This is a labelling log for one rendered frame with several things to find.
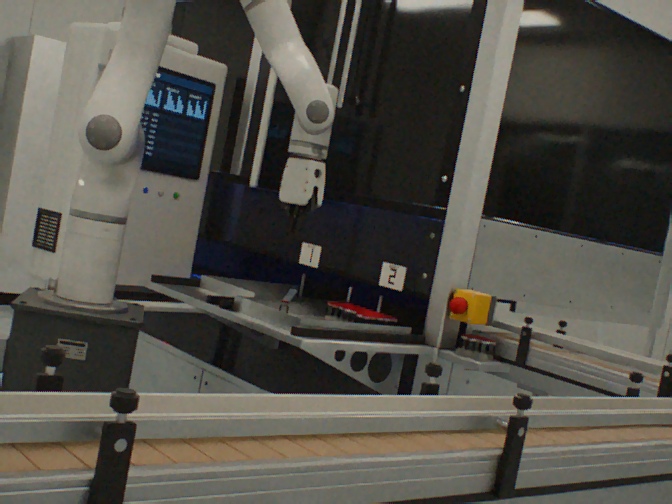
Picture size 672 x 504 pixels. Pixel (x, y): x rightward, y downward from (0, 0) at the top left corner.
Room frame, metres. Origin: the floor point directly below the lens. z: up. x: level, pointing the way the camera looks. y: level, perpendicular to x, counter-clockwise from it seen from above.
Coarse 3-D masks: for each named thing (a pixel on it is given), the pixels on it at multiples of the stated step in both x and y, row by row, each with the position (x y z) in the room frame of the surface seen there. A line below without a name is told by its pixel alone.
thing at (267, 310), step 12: (240, 300) 2.07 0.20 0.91; (252, 300) 2.12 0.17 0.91; (264, 300) 2.14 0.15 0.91; (276, 300) 2.16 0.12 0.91; (240, 312) 2.06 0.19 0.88; (252, 312) 2.03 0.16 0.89; (264, 312) 1.99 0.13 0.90; (276, 312) 1.96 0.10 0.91; (288, 312) 2.19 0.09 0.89; (300, 312) 2.22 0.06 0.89; (312, 312) 2.24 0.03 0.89; (324, 312) 2.27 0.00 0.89; (276, 324) 1.95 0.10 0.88; (288, 324) 1.92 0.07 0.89; (300, 324) 1.89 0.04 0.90; (312, 324) 1.91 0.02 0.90; (324, 324) 1.93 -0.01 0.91; (336, 324) 1.96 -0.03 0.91; (348, 324) 1.98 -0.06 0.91; (360, 324) 2.00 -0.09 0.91; (372, 324) 2.03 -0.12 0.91
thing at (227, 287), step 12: (204, 276) 2.41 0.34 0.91; (204, 288) 2.40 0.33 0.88; (216, 288) 2.36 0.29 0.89; (228, 288) 2.31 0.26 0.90; (240, 288) 2.27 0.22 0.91; (252, 288) 2.53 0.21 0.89; (264, 288) 2.56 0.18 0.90; (276, 288) 2.59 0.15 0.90; (288, 288) 2.62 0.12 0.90; (300, 300) 2.32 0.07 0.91; (312, 300) 2.35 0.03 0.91; (324, 300) 2.37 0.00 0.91
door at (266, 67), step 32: (320, 0) 2.64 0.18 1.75; (352, 0) 2.53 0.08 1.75; (320, 32) 2.62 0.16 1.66; (320, 64) 2.60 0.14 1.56; (352, 64) 2.49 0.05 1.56; (256, 96) 2.82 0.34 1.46; (288, 96) 2.69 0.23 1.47; (352, 96) 2.47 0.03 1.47; (256, 128) 2.80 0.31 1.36; (288, 128) 2.67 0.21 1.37
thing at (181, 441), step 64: (0, 448) 0.67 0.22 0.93; (64, 448) 0.70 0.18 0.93; (128, 448) 0.64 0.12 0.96; (192, 448) 0.76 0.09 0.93; (256, 448) 0.80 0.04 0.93; (320, 448) 0.84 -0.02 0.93; (384, 448) 0.89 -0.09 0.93; (448, 448) 0.94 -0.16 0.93; (512, 448) 0.94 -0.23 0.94; (576, 448) 1.04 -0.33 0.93; (640, 448) 1.14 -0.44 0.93
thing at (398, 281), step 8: (384, 264) 2.26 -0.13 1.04; (392, 264) 2.24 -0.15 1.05; (384, 272) 2.26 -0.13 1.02; (392, 272) 2.23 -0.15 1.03; (400, 272) 2.21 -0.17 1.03; (384, 280) 2.25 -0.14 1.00; (392, 280) 2.23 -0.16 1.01; (400, 280) 2.21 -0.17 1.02; (392, 288) 2.23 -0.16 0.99; (400, 288) 2.21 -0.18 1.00
